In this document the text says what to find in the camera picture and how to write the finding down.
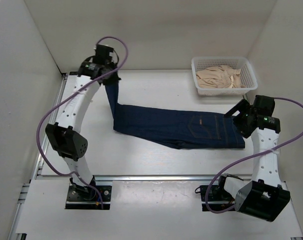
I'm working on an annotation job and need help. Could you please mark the aluminium table edge rail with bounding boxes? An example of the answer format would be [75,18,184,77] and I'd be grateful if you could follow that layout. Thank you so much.
[35,174,226,186]

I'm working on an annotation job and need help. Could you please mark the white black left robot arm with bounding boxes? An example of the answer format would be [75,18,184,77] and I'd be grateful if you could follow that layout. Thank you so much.
[45,59,120,200]

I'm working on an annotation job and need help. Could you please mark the white plastic perforated basket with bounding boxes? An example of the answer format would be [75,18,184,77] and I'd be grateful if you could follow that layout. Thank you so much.
[191,56,258,96]

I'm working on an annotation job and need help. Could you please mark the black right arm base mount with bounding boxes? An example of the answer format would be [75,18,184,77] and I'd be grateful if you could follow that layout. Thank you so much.
[194,185,235,212]

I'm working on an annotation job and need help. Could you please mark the beige folded cloth in basket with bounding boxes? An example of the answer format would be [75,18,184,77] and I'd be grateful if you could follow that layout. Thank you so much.
[196,65,246,89]

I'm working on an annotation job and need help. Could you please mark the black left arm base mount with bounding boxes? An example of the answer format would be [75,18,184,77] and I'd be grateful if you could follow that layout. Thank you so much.
[65,178,112,210]

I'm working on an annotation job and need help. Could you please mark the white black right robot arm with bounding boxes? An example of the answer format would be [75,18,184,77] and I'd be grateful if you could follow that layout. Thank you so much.
[216,95,291,222]

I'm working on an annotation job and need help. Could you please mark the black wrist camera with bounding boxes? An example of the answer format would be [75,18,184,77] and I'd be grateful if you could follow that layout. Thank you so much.
[93,44,114,65]
[252,95,276,117]

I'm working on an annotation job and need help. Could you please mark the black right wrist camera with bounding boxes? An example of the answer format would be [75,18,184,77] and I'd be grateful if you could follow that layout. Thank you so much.
[252,95,276,117]

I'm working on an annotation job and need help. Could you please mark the dark blue denim trousers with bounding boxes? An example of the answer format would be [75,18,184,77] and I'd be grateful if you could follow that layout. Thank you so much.
[105,83,246,150]

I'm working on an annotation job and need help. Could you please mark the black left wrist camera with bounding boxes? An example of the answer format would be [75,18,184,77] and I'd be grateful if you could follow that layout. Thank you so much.
[93,44,114,65]

